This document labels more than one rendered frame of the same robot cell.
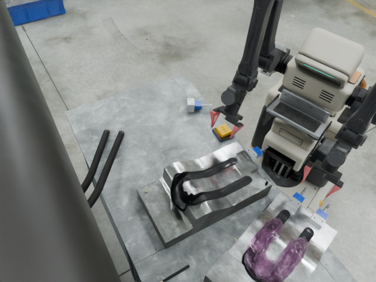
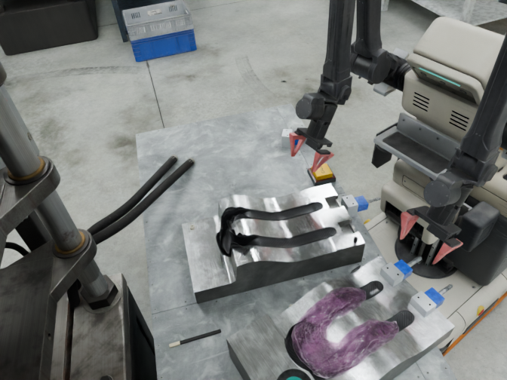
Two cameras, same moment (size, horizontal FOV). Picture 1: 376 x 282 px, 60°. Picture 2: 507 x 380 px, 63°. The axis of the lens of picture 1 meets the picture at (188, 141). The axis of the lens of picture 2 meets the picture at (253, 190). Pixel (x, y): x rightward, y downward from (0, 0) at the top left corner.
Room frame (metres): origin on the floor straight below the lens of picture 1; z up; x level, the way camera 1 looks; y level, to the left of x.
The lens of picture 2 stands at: (-0.05, -0.36, 1.85)
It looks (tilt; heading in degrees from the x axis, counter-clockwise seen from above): 44 degrees down; 22
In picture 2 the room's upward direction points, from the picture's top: 5 degrees counter-clockwise
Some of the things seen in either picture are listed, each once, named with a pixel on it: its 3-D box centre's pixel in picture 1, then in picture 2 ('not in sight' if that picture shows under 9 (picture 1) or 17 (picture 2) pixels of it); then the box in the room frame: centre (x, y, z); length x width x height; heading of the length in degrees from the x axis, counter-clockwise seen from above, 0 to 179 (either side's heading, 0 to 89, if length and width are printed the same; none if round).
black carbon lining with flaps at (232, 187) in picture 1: (210, 181); (274, 225); (0.71, -0.11, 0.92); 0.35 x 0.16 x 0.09; 123
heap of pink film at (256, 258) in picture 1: (276, 248); (342, 326); (0.46, -0.35, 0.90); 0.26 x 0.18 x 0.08; 141
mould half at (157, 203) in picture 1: (205, 187); (268, 234); (0.71, -0.09, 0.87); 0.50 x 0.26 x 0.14; 123
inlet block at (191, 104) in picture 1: (199, 104); (299, 139); (1.23, -0.05, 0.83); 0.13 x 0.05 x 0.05; 97
